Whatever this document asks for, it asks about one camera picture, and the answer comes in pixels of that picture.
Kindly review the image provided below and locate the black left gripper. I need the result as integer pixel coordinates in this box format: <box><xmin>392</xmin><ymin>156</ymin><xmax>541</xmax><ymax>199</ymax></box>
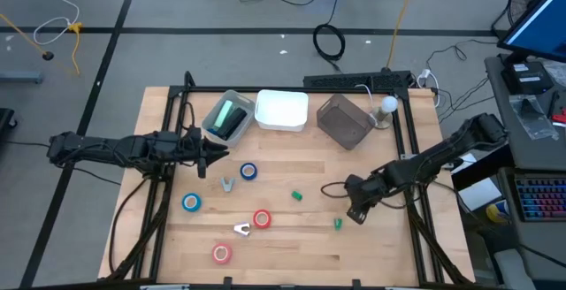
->
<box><xmin>173</xmin><ymin>126</ymin><xmax>231</xmax><ymax>179</ymax></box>

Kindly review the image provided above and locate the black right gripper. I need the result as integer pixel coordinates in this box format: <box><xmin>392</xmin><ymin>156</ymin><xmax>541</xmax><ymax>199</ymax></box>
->
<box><xmin>344</xmin><ymin>172</ymin><xmax>387</xmax><ymax>226</ymax></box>

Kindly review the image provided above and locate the dark blue tape roll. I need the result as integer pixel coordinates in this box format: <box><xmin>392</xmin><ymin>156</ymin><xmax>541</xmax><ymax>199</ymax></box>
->
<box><xmin>239</xmin><ymin>162</ymin><xmax>259</xmax><ymax>181</ymax></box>

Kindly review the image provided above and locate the long black stapler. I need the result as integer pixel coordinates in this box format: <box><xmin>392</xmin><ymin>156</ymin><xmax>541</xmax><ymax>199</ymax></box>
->
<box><xmin>218</xmin><ymin>107</ymin><xmax>248</xmax><ymax>141</ymax></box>

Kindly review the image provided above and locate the mint green stapler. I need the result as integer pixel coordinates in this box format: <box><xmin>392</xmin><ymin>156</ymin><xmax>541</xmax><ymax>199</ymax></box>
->
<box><xmin>213</xmin><ymin>99</ymin><xmax>234</xmax><ymax>128</ymax></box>

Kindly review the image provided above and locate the light blue tape roll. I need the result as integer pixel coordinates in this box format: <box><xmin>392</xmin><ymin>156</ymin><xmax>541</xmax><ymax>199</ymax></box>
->
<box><xmin>181</xmin><ymin>192</ymin><xmax>203</xmax><ymax>213</ymax></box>

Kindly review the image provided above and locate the red tape roll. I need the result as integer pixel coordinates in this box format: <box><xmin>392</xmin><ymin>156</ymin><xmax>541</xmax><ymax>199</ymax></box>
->
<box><xmin>252</xmin><ymin>209</ymin><xmax>273</xmax><ymax>230</ymax></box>

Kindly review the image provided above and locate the pink tape roll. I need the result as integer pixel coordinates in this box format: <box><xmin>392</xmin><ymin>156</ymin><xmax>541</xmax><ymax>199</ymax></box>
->
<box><xmin>210</xmin><ymin>242</ymin><xmax>233</xmax><ymax>265</ymax></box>

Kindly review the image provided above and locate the grey plastic bin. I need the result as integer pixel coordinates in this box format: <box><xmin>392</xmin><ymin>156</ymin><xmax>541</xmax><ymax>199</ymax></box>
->
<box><xmin>201</xmin><ymin>89</ymin><xmax>256</xmax><ymax>149</ymax></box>

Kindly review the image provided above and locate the brown translucent plastic bin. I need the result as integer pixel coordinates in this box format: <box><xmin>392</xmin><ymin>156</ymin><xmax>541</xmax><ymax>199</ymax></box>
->
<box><xmin>316</xmin><ymin>94</ymin><xmax>376</xmax><ymax>151</ymax></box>

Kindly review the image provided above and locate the white plastic bin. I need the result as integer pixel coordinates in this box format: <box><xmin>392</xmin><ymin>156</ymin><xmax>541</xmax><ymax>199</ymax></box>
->
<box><xmin>254</xmin><ymin>88</ymin><xmax>310</xmax><ymax>133</ymax></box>

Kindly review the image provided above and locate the white bulb brass lamp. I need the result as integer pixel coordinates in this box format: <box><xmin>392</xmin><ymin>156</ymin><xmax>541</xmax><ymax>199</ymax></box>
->
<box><xmin>369</xmin><ymin>95</ymin><xmax>400</xmax><ymax>131</ymax></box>

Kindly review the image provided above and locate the long black perforated box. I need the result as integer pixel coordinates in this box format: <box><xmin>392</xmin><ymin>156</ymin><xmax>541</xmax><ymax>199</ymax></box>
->
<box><xmin>302</xmin><ymin>73</ymin><xmax>373</xmax><ymax>90</ymax></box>

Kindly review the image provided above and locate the tall black perforated box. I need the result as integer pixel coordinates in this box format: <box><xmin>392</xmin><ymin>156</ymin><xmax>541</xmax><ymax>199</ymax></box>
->
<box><xmin>371</xmin><ymin>69</ymin><xmax>413</xmax><ymax>93</ymax></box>

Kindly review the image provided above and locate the white paper sheet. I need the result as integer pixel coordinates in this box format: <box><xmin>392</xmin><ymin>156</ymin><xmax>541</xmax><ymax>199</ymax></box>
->
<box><xmin>457</xmin><ymin>177</ymin><xmax>503</xmax><ymax>211</ymax></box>

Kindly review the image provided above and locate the white power adapter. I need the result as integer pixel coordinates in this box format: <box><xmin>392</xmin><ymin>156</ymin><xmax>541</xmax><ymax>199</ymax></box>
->
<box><xmin>415</xmin><ymin>67</ymin><xmax>442</xmax><ymax>109</ymax></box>

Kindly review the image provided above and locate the yellow and blue roll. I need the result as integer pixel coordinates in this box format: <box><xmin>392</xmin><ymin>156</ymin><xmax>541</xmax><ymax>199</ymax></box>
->
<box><xmin>486</xmin><ymin>201</ymin><xmax>509</xmax><ymax>224</ymax></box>

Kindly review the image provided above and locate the grey chair seat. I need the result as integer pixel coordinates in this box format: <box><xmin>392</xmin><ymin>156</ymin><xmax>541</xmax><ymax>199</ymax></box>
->
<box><xmin>493</xmin><ymin>248</ymin><xmax>537</xmax><ymax>290</ymax></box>

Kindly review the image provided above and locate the backlit rainbow keyboard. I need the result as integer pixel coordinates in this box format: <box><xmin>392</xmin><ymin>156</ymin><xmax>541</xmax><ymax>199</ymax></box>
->
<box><xmin>514</xmin><ymin>175</ymin><xmax>566</xmax><ymax>223</ymax></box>

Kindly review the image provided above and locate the clear plastic bag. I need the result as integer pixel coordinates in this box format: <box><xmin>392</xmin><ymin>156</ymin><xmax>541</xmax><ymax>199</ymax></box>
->
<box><xmin>508</xmin><ymin>94</ymin><xmax>559</xmax><ymax>141</ymax></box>

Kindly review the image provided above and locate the grey desk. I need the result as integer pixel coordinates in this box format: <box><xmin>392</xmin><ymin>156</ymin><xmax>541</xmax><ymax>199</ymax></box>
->
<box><xmin>484</xmin><ymin>53</ymin><xmax>566</xmax><ymax>290</ymax></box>

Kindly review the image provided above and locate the black mini computer box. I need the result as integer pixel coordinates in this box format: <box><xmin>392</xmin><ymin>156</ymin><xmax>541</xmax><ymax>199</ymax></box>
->
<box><xmin>501</xmin><ymin>61</ymin><xmax>555</xmax><ymax>95</ymax></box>

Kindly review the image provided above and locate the grey metal cart base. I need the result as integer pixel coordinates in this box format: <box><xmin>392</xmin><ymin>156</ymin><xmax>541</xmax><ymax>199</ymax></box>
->
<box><xmin>0</xmin><ymin>71</ymin><xmax>44</xmax><ymax>84</ymax></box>

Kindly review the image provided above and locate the black computer monitor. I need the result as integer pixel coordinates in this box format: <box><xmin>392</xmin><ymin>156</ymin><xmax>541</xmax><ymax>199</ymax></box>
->
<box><xmin>497</xmin><ymin>0</ymin><xmax>566</xmax><ymax>64</ymax></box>

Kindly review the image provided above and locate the black aluminium table frame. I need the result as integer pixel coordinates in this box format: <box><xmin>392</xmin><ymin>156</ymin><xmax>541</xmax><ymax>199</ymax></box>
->
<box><xmin>105</xmin><ymin>71</ymin><xmax>477</xmax><ymax>290</ymax></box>

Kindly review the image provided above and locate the black hanging arm cable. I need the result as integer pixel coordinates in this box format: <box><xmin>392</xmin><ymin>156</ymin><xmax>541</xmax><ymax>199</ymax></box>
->
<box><xmin>108</xmin><ymin>177</ymin><xmax>150</xmax><ymax>278</ymax></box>

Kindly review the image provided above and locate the coiled black cable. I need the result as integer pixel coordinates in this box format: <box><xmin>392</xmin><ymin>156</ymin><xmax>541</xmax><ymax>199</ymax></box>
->
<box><xmin>312</xmin><ymin>0</ymin><xmax>347</xmax><ymax>73</ymax></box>

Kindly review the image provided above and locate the tangled black cable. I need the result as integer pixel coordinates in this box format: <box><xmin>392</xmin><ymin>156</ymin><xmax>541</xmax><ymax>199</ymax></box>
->
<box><xmin>424</xmin><ymin>37</ymin><xmax>500</xmax><ymax>126</ymax></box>

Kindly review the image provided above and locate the hanging yellow cable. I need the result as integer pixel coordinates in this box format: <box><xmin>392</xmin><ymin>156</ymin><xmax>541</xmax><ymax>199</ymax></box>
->
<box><xmin>386</xmin><ymin>0</ymin><xmax>421</xmax><ymax>71</ymax></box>

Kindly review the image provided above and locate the yellow extension cable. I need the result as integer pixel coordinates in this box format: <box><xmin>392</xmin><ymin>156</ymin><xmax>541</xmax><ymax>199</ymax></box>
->
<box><xmin>65</xmin><ymin>21</ymin><xmax>84</xmax><ymax>77</ymax></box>

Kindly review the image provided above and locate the thin black floor cable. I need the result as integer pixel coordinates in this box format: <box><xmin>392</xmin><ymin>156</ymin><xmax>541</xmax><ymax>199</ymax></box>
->
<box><xmin>0</xmin><ymin>140</ymin><xmax>50</xmax><ymax>149</ymax></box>

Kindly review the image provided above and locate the yellow cord with black weight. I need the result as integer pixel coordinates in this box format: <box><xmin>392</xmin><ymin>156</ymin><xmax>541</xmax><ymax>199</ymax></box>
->
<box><xmin>0</xmin><ymin>13</ymin><xmax>55</xmax><ymax>62</ymax></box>

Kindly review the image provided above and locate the white floor cable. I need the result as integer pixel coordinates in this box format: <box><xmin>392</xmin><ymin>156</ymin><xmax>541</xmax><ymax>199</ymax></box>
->
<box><xmin>33</xmin><ymin>0</ymin><xmax>81</xmax><ymax>46</ymax></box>

